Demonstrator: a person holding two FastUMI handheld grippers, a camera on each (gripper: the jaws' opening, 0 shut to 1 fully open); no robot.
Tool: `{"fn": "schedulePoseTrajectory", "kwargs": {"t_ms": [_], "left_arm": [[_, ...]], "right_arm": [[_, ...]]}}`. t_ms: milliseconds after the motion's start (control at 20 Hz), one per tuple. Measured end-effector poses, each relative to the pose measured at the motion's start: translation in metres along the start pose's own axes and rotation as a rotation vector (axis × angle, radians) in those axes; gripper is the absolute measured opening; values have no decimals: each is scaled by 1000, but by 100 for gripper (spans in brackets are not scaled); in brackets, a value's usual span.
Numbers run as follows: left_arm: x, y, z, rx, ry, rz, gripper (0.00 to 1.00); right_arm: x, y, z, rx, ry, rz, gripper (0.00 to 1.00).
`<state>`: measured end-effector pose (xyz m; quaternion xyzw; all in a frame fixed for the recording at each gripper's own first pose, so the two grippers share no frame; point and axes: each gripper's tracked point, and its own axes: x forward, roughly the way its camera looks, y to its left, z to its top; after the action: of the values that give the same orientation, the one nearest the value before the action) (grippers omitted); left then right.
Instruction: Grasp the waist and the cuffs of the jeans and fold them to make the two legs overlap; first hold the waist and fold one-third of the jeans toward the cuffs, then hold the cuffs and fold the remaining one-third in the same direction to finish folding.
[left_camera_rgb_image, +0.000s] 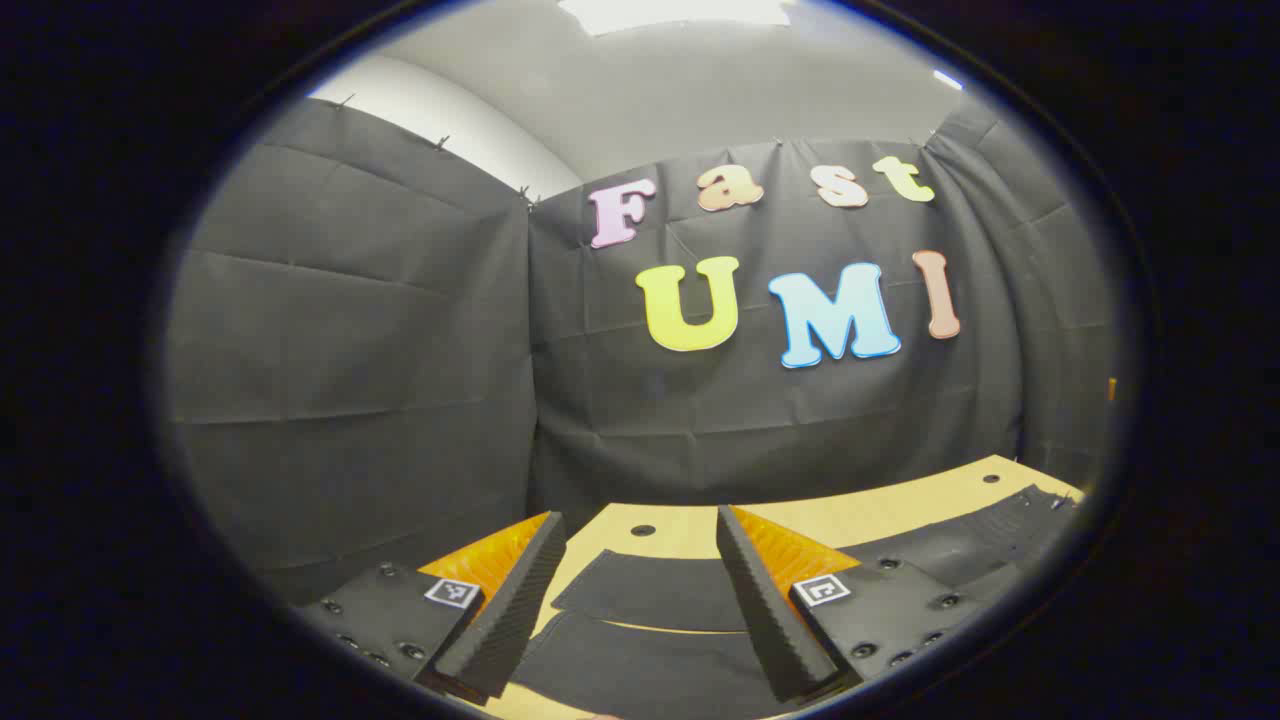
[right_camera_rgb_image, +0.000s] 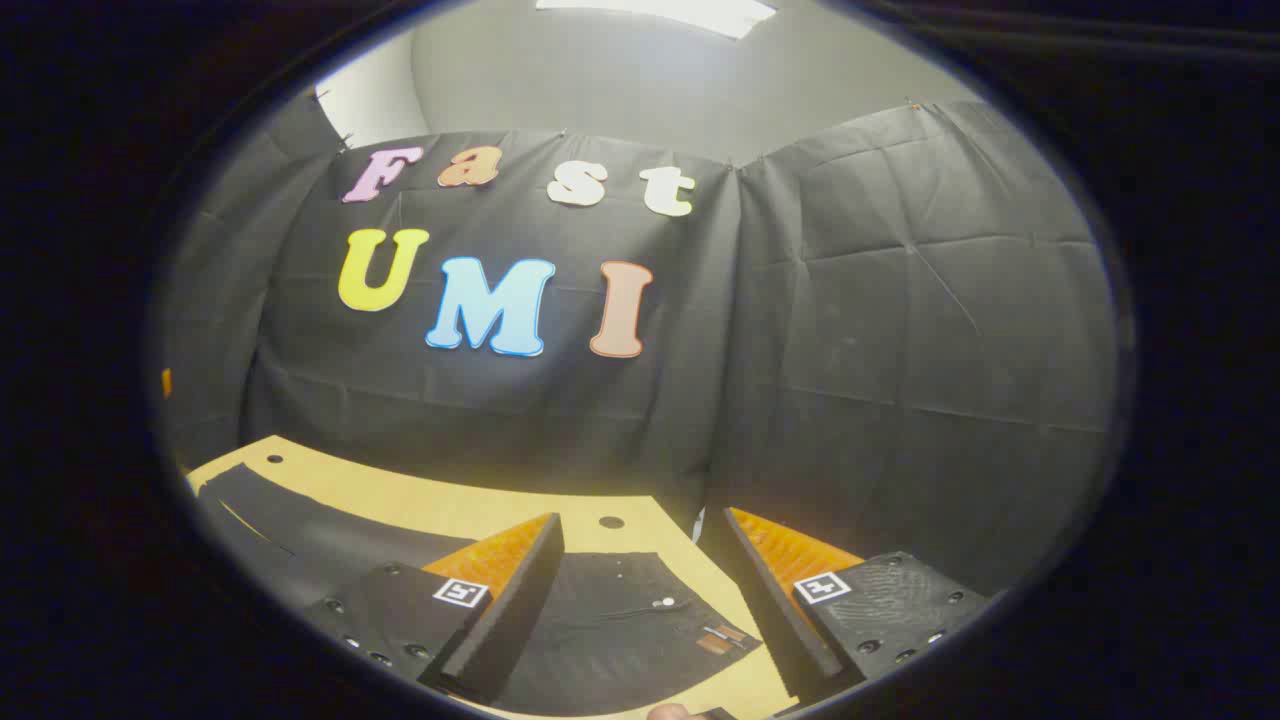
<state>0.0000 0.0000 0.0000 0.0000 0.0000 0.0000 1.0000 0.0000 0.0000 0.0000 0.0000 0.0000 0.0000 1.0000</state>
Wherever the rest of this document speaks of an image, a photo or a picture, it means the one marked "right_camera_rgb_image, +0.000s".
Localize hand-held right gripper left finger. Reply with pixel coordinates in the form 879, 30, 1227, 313
298, 512, 566, 705

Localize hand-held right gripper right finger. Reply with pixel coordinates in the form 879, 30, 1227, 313
722, 506, 993, 705

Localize black jeans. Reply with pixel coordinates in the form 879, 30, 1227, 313
197, 462, 763, 717

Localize black backdrop cloth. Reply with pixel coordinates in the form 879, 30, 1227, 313
155, 95, 1121, 601

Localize ceiling light panel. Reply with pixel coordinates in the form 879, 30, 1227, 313
535, 0, 779, 40

